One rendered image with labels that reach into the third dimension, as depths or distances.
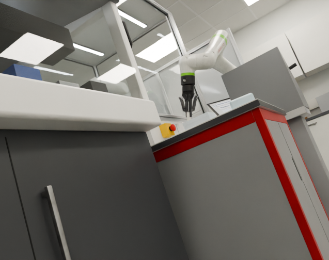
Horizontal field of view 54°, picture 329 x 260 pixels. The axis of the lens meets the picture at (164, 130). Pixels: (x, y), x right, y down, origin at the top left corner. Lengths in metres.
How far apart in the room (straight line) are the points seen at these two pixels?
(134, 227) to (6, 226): 0.41
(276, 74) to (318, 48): 3.24
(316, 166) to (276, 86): 0.50
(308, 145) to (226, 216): 0.87
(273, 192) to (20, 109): 0.86
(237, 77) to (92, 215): 1.42
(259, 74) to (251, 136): 0.87
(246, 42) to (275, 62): 3.83
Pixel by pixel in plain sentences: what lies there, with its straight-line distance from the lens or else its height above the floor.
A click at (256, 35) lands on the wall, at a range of 5.81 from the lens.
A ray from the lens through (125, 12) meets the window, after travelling 2.15.
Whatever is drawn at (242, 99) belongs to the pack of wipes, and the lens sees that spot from 1.27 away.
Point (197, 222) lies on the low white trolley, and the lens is 1.32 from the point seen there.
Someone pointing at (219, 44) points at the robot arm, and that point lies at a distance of 2.22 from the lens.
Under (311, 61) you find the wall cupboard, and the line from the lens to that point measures 5.19.
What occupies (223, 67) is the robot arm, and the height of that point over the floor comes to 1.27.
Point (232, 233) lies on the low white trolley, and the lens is 1.28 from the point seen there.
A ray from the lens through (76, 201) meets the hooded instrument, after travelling 0.87.
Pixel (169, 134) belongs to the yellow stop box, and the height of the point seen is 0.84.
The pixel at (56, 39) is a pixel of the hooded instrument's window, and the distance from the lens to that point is 0.99.
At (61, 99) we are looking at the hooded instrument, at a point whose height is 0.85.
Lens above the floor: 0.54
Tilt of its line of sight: 11 degrees up
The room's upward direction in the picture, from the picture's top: 19 degrees counter-clockwise
